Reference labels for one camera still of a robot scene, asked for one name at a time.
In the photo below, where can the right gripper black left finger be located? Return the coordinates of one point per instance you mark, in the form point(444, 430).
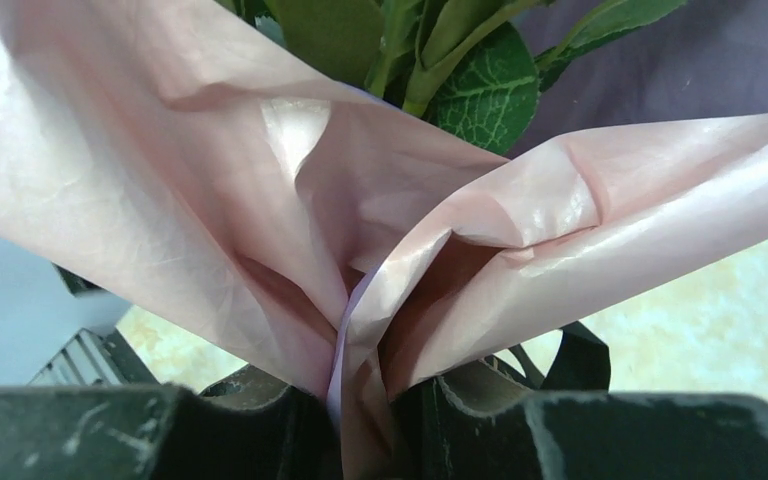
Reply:
point(249, 425)

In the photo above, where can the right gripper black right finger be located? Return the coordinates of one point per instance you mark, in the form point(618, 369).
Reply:
point(475, 423)

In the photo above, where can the pink flower bouquet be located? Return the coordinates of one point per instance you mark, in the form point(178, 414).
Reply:
point(174, 155)

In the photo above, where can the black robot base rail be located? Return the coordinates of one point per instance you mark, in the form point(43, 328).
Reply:
point(57, 328)

